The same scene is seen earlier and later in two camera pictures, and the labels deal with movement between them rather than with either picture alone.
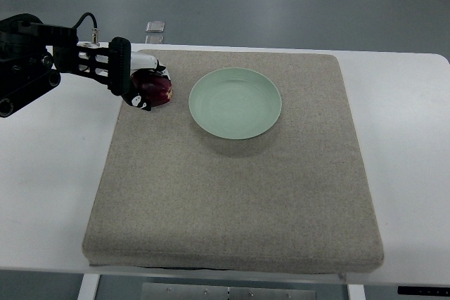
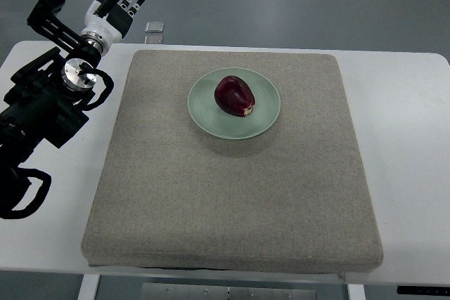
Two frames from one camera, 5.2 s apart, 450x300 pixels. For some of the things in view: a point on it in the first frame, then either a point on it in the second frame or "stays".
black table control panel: [423, 290] stays
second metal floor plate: [155, 38] stays
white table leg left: [88, 287] stays
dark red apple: [152, 87] to [234, 95]
